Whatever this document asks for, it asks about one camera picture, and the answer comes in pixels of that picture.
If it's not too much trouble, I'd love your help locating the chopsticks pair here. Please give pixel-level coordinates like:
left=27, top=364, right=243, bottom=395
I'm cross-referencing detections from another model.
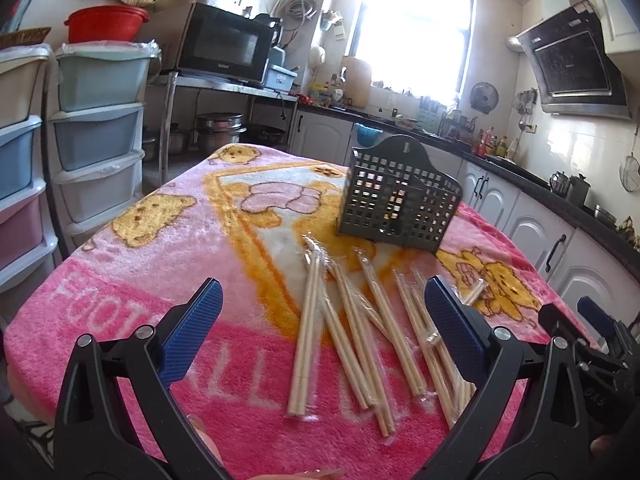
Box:
left=329, top=259, right=396, bottom=439
left=394, top=271, right=458, bottom=428
left=422, top=275, right=489, bottom=388
left=288, top=234, right=323, bottom=417
left=355, top=248, right=426, bottom=398
left=317, top=255, right=376, bottom=411

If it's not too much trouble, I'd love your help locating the black coffee press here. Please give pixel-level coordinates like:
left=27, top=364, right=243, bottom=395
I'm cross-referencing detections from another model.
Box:
left=566, top=174, right=590, bottom=208

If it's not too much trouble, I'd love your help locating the plastic drawer tower left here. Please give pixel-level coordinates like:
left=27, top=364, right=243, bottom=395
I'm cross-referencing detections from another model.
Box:
left=1, top=44, right=58, bottom=316

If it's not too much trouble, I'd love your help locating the plastic drawer tower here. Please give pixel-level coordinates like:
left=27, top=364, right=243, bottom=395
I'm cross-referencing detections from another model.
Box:
left=1, top=44, right=58, bottom=316
left=47, top=40, right=160, bottom=252

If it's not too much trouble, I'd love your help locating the pink bear blanket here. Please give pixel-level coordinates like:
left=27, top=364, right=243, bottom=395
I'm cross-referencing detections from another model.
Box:
left=3, top=142, right=601, bottom=480

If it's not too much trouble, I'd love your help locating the dark green utensil basket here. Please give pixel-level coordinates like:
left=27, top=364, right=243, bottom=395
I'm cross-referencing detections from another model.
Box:
left=337, top=136, right=462, bottom=254

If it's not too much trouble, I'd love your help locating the black range hood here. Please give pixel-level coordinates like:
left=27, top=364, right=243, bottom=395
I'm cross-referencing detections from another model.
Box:
left=516, top=0, right=631, bottom=120

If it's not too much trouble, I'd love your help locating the blue hanging basket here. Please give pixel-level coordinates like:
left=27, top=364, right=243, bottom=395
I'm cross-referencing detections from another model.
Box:
left=354, top=122, right=384, bottom=148

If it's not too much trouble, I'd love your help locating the plastic drawer tower right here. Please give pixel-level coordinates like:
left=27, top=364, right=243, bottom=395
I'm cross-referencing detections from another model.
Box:
left=47, top=40, right=160, bottom=252

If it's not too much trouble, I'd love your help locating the steel shelf rack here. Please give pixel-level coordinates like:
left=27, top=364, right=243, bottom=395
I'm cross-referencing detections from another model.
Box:
left=142, top=76, right=298, bottom=193

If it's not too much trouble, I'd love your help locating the blue plastic box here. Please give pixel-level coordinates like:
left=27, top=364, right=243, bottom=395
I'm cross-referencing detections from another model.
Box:
left=262, top=65, right=297, bottom=92

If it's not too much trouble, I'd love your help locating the red plastic basin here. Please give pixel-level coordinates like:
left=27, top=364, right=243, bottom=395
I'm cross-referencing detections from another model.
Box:
left=64, top=6, right=149, bottom=44

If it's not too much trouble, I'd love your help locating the black microwave oven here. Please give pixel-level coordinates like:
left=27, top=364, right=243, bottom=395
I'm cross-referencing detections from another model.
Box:
left=140, top=1, right=279, bottom=86

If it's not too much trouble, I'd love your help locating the black electric kettle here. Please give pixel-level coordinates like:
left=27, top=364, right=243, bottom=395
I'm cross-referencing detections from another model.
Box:
left=254, top=13, right=283, bottom=47

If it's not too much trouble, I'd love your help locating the wall fan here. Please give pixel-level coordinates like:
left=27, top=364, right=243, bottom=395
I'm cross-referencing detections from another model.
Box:
left=469, top=81, right=499, bottom=115

